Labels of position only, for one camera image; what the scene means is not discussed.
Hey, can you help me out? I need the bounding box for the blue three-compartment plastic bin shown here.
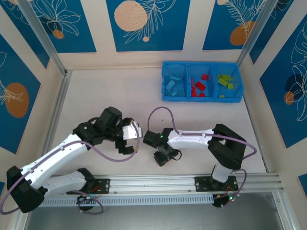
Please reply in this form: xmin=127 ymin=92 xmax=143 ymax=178
xmin=161 ymin=61 xmax=243 ymax=103

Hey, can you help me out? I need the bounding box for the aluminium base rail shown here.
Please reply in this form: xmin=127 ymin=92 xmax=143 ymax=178
xmin=51 ymin=172 xmax=286 ymax=195

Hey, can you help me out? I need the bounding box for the black controller board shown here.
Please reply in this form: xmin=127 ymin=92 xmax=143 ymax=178
xmin=212 ymin=195 xmax=237 ymax=208
xmin=76 ymin=194 xmax=99 ymax=206

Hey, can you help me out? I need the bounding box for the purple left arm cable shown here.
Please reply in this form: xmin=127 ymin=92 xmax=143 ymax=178
xmin=0 ymin=123 xmax=142 ymax=215

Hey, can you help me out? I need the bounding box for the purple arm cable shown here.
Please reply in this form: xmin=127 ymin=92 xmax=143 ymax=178
xmin=0 ymin=123 xmax=142 ymax=215
xmin=147 ymin=106 xmax=257 ymax=209

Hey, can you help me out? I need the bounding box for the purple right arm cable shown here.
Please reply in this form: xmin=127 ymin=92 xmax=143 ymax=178
xmin=147 ymin=106 xmax=257 ymax=209

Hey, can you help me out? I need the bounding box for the grey slotted cable tray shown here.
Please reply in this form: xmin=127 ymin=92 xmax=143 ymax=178
xmin=43 ymin=194 xmax=214 ymax=207

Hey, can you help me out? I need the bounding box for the aluminium table edge rail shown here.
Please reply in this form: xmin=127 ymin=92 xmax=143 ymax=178
xmin=11 ymin=70 xmax=73 ymax=230
xmin=242 ymin=95 xmax=299 ymax=230

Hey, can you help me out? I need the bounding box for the aluminium frame post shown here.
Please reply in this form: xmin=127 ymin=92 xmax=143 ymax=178
xmin=16 ymin=0 xmax=68 ymax=77
xmin=236 ymin=0 xmax=276 ymax=71

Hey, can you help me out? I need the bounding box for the thin red wire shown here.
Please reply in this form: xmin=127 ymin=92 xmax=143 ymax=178
xmin=225 ymin=183 xmax=240 ymax=196
xmin=90 ymin=184 xmax=103 ymax=195

